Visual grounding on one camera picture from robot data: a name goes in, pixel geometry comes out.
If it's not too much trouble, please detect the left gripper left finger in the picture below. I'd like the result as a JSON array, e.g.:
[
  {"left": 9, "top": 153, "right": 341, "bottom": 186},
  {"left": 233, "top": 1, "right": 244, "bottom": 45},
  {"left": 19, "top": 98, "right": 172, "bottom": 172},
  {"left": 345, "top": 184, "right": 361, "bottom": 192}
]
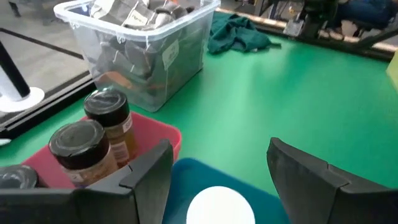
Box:
[{"left": 0, "top": 139, "right": 174, "bottom": 224}]

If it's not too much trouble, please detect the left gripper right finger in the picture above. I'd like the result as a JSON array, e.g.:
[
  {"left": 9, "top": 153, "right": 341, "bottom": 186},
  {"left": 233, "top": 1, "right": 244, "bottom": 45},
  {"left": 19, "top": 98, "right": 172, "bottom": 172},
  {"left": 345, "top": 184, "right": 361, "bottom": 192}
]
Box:
[{"left": 266, "top": 137, "right": 398, "bottom": 224}]

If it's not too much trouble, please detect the black lid spice jar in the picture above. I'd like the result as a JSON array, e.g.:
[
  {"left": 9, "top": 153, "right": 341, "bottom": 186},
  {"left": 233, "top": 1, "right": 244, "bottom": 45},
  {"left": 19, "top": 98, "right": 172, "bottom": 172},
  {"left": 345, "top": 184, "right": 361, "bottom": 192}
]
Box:
[
  {"left": 0, "top": 164, "right": 40, "bottom": 190},
  {"left": 49, "top": 119, "right": 119, "bottom": 187},
  {"left": 83, "top": 89, "right": 139, "bottom": 169}
]

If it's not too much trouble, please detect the red plastic basket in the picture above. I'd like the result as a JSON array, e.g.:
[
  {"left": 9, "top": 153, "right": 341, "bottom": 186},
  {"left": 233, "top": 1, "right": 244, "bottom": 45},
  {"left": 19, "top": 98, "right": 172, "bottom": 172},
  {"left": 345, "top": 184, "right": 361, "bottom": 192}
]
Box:
[{"left": 21, "top": 111, "right": 183, "bottom": 190}]

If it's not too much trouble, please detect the teal plastic basket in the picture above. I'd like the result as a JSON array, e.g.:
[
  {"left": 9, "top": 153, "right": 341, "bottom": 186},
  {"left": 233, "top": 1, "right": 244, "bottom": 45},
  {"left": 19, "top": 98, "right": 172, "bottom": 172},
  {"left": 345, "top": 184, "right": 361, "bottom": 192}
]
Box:
[{"left": 161, "top": 157, "right": 292, "bottom": 224}]

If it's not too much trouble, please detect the pole stand with white base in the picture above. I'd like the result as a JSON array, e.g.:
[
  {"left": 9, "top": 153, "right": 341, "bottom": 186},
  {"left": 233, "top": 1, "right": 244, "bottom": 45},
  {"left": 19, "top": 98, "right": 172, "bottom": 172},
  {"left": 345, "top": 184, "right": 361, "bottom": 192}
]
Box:
[{"left": 0, "top": 40, "right": 46, "bottom": 113}]

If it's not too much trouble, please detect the yellow-green plastic basket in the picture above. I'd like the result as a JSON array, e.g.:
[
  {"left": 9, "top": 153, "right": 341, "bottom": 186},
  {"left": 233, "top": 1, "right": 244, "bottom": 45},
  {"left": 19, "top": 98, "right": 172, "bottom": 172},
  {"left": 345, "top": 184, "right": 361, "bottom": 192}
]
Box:
[{"left": 385, "top": 51, "right": 398, "bottom": 91}]

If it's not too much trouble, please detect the grey cloth bundle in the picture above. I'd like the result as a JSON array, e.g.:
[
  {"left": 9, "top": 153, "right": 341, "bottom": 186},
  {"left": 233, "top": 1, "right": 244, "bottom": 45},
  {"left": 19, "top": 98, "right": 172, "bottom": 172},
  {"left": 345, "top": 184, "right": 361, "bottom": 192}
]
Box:
[{"left": 90, "top": 0, "right": 200, "bottom": 103}]

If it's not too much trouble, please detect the clear plastic storage bin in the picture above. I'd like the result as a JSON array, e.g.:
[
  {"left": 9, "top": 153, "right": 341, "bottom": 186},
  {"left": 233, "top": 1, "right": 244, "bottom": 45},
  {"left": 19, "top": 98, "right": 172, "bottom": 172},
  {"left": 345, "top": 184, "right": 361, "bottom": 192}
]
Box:
[{"left": 53, "top": 0, "right": 221, "bottom": 113}]

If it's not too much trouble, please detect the dark green cloth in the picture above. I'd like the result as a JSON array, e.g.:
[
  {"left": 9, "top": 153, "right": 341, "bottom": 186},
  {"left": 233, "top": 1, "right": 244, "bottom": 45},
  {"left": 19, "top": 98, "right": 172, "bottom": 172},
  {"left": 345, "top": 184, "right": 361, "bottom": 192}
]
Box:
[{"left": 207, "top": 12, "right": 282, "bottom": 55}]

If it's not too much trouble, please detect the person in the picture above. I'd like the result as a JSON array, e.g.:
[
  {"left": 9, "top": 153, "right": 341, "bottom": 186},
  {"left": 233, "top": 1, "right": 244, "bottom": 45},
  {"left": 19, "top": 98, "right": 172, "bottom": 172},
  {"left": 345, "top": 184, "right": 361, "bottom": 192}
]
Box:
[{"left": 337, "top": 0, "right": 398, "bottom": 32}]

